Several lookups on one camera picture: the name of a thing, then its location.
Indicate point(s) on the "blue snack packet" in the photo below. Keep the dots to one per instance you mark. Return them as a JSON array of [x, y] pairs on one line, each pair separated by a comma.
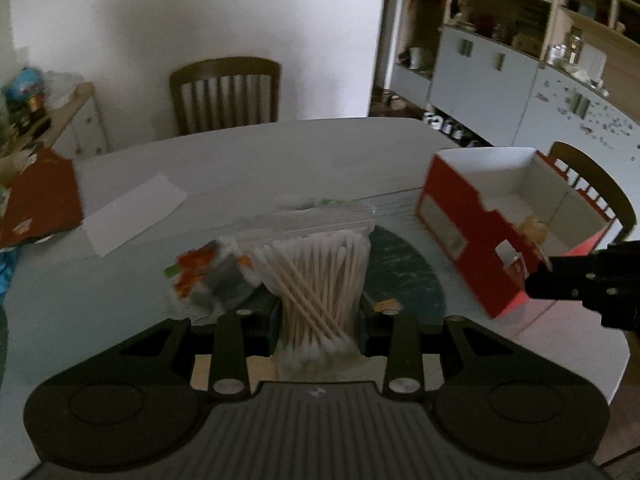
[[22, 87]]

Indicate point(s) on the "red cardboard box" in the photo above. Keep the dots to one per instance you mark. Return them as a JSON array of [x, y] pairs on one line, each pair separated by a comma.
[[470, 240]]

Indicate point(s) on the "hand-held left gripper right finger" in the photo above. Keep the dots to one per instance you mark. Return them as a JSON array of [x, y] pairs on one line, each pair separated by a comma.
[[369, 327]]

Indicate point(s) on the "brown wooden chair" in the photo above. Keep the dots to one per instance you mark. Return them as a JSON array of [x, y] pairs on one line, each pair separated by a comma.
[[595, 180], [225, 95]]

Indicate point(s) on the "red cardboard box lid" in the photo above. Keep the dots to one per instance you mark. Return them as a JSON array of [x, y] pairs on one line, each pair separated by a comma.
[[45, 195]]

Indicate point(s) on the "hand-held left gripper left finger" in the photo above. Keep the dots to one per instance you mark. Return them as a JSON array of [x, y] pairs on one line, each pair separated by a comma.
[[269, 327]]

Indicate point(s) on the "blue cloth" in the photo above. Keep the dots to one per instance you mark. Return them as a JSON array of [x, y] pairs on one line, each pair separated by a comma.
[[7, 275]]

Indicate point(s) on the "white paper napkin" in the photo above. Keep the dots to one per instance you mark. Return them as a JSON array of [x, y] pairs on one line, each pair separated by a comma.
[[132, 212]]

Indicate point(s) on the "white sideboard wall unit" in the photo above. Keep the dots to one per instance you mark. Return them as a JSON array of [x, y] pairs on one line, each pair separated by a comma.
[[480, 75]]

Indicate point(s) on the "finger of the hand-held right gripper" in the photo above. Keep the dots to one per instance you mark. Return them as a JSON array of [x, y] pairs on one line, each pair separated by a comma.
[[555, 277]]

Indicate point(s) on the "printed tissue pack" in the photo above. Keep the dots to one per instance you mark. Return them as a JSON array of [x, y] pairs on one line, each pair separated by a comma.
[[210, 275]]

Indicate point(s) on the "glass jar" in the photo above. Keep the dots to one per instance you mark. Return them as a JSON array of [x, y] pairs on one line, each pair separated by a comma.
[[574, 45]]

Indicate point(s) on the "white pitcher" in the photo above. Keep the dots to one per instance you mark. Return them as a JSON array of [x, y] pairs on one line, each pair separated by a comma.
[[417, 58]]

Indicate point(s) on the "cotton swab pack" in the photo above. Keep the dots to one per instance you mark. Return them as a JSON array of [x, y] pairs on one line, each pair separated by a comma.
[[320, 280]]

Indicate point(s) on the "small white wooden cabinet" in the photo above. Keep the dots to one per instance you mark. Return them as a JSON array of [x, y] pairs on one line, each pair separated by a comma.
[[85, 125]]

